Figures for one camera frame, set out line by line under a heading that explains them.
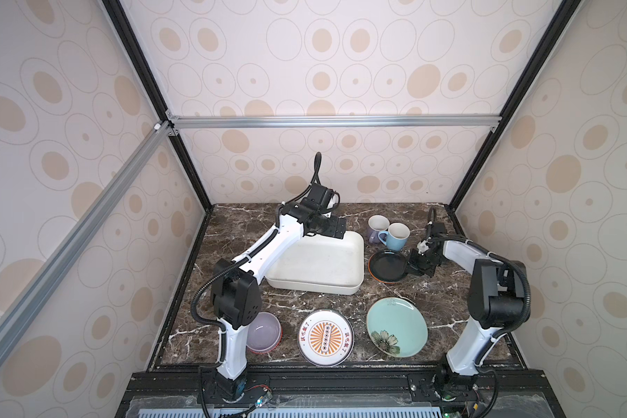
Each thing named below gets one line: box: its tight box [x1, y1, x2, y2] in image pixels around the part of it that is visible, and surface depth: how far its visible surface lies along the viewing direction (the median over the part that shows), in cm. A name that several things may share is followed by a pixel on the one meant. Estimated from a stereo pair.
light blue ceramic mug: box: [377, 222, 411, 251], surface depth 102 cm
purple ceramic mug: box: [367, 214, 391, 245], surface depth 107 cm
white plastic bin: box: [264, 231, 365, 296], surface depth 101 cm
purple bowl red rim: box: [246, 311, 284, 356], surface depth 81 cm
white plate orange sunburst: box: [296, 308, 355, 368], surface depth 83 cm
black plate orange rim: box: [367, 250, 409, 285], surface depth 98 cm
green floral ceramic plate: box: [365, 296, 429, 358], surface depth 85 cm
